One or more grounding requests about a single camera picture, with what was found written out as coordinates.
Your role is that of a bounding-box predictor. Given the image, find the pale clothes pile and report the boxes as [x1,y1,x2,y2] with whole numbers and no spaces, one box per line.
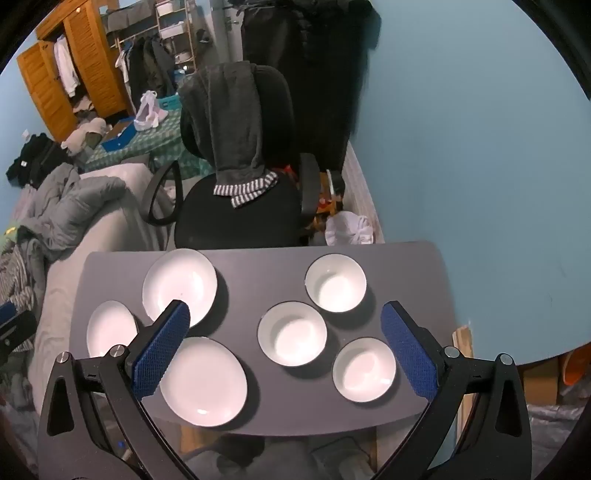
[60,117,112,153]

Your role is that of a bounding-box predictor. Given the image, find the wooden louvred wardrobe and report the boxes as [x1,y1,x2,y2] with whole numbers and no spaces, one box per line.
[17,0,132,141]

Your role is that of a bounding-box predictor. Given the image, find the blue cardboard box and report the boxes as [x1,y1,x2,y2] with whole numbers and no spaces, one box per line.
[102,121,137,152]

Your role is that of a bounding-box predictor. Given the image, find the striped cloth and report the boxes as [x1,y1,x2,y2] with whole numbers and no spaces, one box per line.
[0,240,47,319]

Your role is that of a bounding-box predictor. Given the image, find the bed with grey sheet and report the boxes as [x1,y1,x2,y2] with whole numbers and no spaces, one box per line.
[9,161,178,416]

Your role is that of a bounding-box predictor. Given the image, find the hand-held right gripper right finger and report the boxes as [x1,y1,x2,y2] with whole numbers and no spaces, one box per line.
[369,301,534,480]

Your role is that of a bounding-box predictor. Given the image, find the white shelving unit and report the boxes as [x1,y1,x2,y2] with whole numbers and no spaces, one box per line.
[154,0,195,70]

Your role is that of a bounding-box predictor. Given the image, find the grey garment striped cuffs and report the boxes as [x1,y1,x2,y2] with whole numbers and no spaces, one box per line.
[178,62,280,208]

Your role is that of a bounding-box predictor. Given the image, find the white hanging shirt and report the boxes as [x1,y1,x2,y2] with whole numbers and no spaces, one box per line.
[54,37,81,97]

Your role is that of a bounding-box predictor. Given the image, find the white textured panel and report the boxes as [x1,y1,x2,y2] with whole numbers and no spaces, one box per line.
[342,143,386,243]

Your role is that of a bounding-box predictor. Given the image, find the grey puffer jacket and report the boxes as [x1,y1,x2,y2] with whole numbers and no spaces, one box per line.
[9,164,127,252]

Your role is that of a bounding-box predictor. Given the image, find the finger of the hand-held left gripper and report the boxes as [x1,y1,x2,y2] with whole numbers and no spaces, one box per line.
[0,302,38,367]

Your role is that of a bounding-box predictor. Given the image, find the dark clothes on rack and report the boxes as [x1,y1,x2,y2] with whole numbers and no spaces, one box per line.
[115,34,176,112]

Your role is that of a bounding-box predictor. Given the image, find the white plastic bag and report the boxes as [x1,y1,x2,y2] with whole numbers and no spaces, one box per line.
[134,91,160,131]
[324,211,376,247]

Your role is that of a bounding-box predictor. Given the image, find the white plate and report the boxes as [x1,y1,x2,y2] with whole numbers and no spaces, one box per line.
[141,248,218,328]
[158,337,249,428]
[86,300,139,358]

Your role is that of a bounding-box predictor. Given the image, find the black clothing heap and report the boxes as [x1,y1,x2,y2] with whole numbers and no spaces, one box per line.
[6,133,72,188]

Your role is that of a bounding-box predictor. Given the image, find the wooden board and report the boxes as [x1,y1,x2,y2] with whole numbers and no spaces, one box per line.
[452,325,474,457]

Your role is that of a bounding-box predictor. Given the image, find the white door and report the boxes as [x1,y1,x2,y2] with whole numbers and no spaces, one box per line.
[226,0,243,63]

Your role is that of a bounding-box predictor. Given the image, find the white bowl dark rim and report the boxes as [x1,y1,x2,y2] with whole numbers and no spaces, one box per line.
[257,301,328,367]
[332,337,397,402]
[304,255,368,313]

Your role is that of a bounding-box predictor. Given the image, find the black office chair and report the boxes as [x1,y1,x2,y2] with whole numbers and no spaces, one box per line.
[141,65,321,252]

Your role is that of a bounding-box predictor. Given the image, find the black hanging coats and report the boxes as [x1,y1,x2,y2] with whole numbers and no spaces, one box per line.
[240,0,382,171]

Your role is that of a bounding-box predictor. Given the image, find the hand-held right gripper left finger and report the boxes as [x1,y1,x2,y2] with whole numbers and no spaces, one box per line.
[38,300,197,480]

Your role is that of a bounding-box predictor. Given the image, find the orange object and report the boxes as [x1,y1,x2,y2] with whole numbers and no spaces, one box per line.
[561,348,591,386]

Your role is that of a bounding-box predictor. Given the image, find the green checkered tablecloth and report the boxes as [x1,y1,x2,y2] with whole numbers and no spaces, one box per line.
[85,108,218,178]

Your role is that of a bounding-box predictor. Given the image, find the grey plastic sheet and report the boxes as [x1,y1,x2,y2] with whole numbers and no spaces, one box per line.
[526,392,587,467]

